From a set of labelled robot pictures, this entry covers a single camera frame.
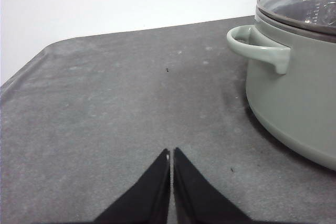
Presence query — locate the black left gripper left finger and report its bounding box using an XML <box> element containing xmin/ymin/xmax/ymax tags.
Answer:
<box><xmin>93</xmin><ymin>148</ymin><xmax>171</xmax><ymax>224</ymax></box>

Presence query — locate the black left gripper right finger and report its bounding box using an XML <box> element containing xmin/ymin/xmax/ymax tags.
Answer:
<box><xmin>173</xmin><ymin>148</ymin><xmax>256</xmax><ymax>224</ymax></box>

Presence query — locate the glass steamer lid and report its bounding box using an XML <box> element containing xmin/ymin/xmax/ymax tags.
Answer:
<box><xmin>256</xmin><ymin>0</ymin><xmax>336</xmax><ymax>38</ymax></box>

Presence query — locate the green electric steamer pot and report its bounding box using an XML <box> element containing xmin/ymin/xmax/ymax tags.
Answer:
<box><xmin>227</xmin><ymin>8</ymin><xmax>336</xmax><ymax>170</ymax></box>

